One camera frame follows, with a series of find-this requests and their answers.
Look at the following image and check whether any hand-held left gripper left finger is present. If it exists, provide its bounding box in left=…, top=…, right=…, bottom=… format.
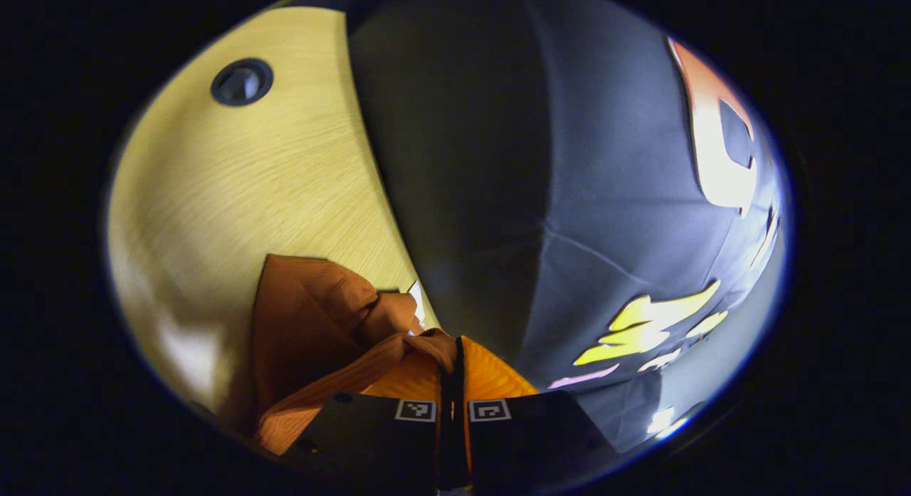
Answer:
left=285, top=336, right=456, bottom=495

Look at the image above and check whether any black table cable grommet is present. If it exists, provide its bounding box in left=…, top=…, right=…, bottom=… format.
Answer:
left=211, top=58, right=274, bottom=107

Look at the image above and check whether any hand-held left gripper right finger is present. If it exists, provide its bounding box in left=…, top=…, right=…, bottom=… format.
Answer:
left=455, top=334, right=620, bottom=495

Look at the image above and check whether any black backdrop cloth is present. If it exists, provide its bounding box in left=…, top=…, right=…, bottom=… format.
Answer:
left=347, top=0, right=791, bottom=454

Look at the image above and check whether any white paper tag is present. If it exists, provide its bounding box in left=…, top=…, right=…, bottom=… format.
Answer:
left=408, top=281, right=428, bottom=333

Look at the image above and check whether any orange knit coat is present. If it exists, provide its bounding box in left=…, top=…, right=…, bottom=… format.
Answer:
left=249, top=254, right=460, bottom=458

